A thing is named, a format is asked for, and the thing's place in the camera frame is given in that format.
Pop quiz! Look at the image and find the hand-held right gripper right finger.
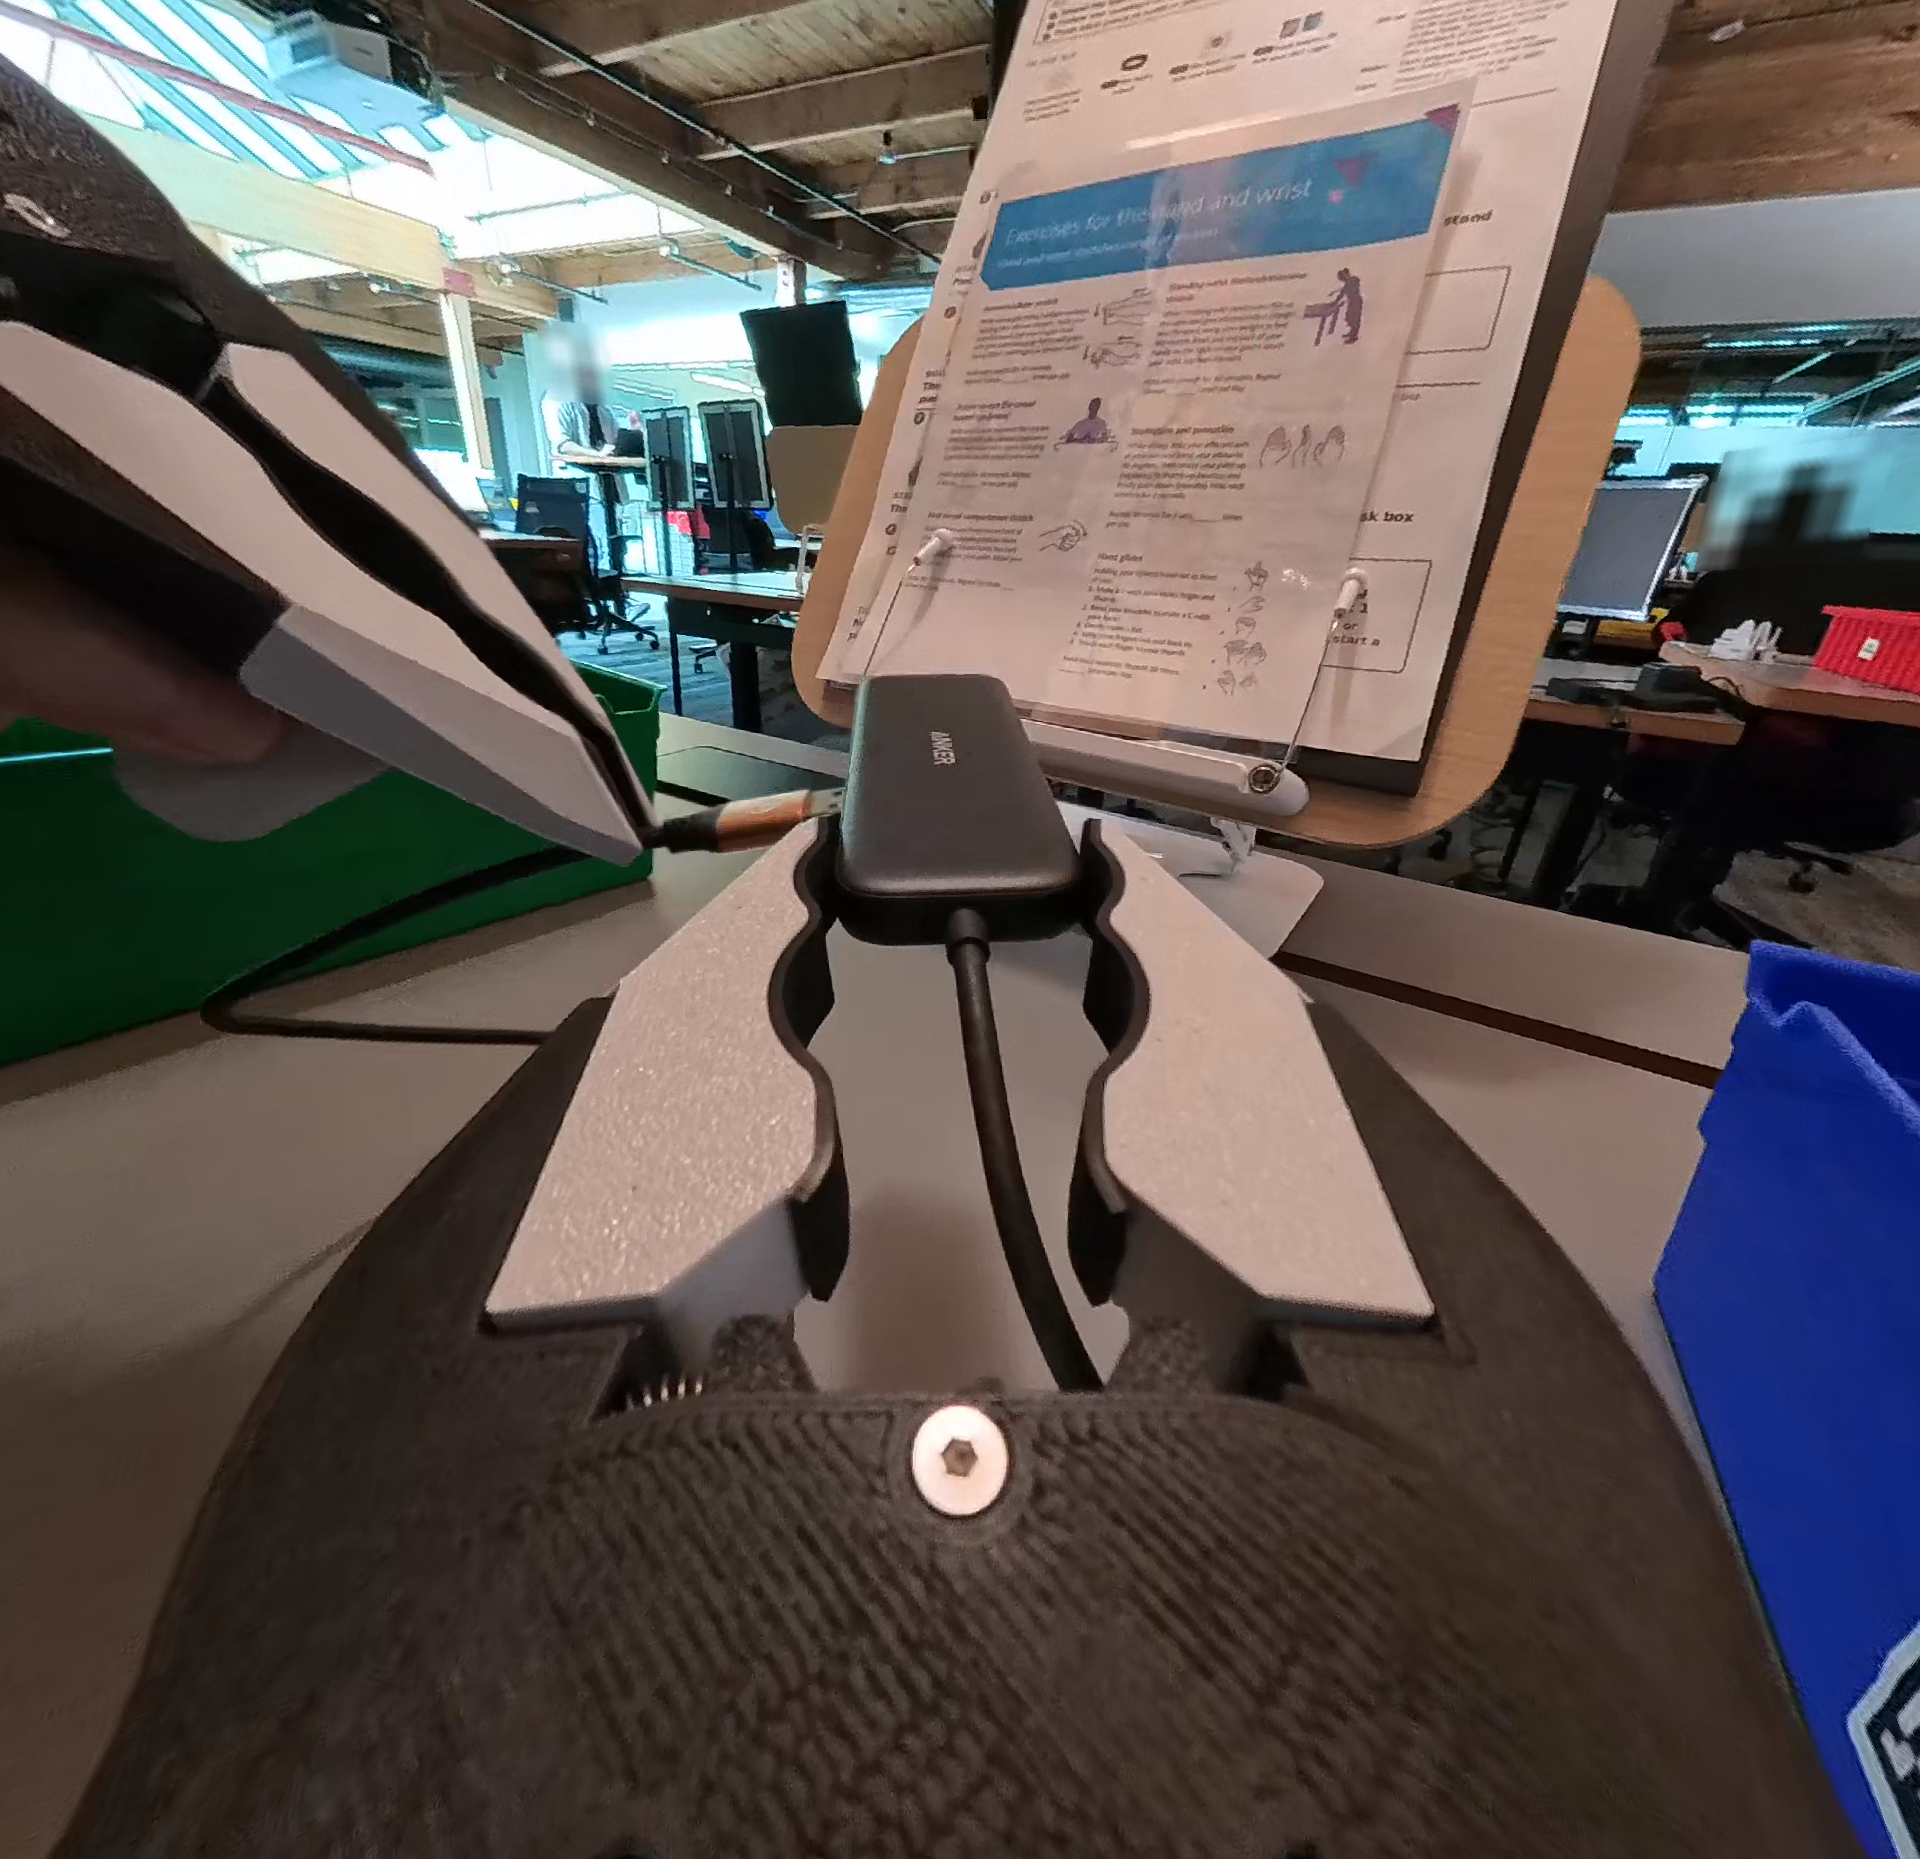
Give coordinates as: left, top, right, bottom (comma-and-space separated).
1069, 820, 1436, 1337

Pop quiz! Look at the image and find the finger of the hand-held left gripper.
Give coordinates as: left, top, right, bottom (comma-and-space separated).
0, 321, 657, 863
210, 340, 657, 842

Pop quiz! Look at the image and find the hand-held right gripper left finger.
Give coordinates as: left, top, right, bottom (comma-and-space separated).
481, 820, 851, 1337

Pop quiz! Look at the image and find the black usb cable orange plug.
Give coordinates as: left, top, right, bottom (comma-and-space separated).
200, 786, 848, 1048

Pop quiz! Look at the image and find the dark grey usb hub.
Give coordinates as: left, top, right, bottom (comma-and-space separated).
832, 675, 1118, 1392

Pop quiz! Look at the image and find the person's left hand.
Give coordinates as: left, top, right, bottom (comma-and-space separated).
0, 546, 289, 765

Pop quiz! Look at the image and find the black office chair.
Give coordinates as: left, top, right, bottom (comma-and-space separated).
512, 472, 662, 652

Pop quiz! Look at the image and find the white ceiling unit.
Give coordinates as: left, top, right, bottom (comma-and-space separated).
277, 11, 403, 93

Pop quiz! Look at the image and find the grey background desk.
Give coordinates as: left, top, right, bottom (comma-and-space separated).
622, 569, 811, 728

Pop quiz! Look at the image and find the green plastic bin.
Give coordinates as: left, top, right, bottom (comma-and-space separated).
0, 659, 665, 1069

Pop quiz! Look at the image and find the black hanging panel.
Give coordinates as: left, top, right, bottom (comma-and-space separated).
740, 303, 861, 427

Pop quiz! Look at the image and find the blue plastic bin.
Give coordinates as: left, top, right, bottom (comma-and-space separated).
1655, 941, 1920, 1859

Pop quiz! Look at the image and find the blue header exercise sheet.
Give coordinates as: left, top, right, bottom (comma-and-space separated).
896, 78, 1482, 780

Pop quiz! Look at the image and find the grey desk monitor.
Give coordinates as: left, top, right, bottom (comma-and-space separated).
1559, 478, 1708, 624

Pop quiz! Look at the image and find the wooden background desk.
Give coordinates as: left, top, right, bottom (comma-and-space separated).
1521, 642, 1920, 759

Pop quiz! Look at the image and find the wooden document stand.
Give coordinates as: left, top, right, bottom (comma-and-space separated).
789, 276, 1638, 965

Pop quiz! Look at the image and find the red plastic bin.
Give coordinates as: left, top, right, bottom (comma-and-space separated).
1818, 607, 1920, 679

